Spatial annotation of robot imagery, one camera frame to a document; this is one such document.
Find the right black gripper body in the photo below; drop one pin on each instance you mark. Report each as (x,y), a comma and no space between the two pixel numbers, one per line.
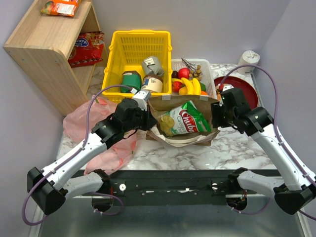
(215,115)

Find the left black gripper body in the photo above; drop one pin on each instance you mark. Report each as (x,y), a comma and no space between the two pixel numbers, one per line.
(148,119)

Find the brown paper grocery bag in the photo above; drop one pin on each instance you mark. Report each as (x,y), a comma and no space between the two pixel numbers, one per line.
(161,104)

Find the green white chips bag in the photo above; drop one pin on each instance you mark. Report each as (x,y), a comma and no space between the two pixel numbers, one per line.
(183,119)

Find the banana bunch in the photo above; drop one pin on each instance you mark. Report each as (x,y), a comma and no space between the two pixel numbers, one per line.
(193,86)

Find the pink peach plastic bag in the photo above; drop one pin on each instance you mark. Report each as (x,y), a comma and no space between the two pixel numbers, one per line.
(74,125)

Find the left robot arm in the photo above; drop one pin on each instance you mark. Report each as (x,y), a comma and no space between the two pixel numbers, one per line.
(51,186)

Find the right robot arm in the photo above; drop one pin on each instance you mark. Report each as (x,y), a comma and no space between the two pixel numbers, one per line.
(296,185)

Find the green bell pepper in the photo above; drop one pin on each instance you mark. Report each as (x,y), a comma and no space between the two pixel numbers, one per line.
(203,87)

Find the red round plate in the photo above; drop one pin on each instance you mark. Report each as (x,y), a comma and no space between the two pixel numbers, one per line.
(248,90)

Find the green wrapped package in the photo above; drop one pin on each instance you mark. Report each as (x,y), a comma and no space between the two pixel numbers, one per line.
(131,79)

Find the white plastic fruit basket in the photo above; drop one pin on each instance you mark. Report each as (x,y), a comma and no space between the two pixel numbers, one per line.
(207,76)

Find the red strawberry fruit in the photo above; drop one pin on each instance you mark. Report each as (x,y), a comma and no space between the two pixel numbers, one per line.
(176,86)

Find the brown longan bunch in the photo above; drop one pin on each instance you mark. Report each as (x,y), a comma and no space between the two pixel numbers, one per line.
(194,70)

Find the grey wrapped package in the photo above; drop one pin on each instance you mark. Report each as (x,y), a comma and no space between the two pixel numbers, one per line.
(152,65)

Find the red apple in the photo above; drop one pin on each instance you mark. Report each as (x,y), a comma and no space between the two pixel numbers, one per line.
(184,73)

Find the toilet paper roll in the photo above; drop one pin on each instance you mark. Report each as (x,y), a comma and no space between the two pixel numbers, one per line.
(249,57)

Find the yellow plastic basket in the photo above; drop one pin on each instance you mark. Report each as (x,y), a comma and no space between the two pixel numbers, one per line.
(127,51)

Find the red snack bag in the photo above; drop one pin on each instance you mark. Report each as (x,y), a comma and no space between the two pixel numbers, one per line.
(87,50)

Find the wooden shelf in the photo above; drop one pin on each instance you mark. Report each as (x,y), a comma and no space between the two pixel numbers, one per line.
(41,45)

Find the orange snack packet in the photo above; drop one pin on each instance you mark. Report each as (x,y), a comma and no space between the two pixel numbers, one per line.
(61,7)

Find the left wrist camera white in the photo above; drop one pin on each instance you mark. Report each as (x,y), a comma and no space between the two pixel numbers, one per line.
(141,97)

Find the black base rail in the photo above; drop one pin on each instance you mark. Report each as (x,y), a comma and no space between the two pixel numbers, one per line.
(175,187)

